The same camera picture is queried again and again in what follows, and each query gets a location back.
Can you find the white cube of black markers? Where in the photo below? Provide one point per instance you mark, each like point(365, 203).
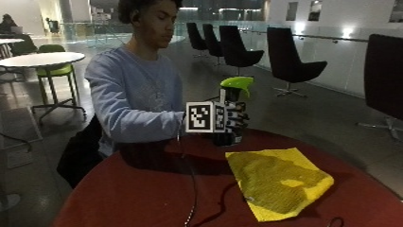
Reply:
point(199, 117)

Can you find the black seat of the person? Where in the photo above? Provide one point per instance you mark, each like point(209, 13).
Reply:
point(82, 151)

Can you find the metal handrail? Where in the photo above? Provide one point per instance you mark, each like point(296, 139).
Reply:
point(320, 36)

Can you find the green chair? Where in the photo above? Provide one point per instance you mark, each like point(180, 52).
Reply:
point(56, 70)

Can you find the black shell chair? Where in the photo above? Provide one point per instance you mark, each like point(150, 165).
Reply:
point(195, 35)
point(212, 39)
point(384, 75)
point(288, 56)
point(235, 47)

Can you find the white round table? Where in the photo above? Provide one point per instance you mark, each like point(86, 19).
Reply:
point(40, 59)

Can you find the green-topped dark spray bottle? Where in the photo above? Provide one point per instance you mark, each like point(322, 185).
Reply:
point(237, 84)

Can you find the yellow cloth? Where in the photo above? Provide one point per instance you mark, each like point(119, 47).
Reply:
point(277, 183)

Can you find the the person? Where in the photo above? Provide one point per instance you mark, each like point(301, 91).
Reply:
point(135, 88)

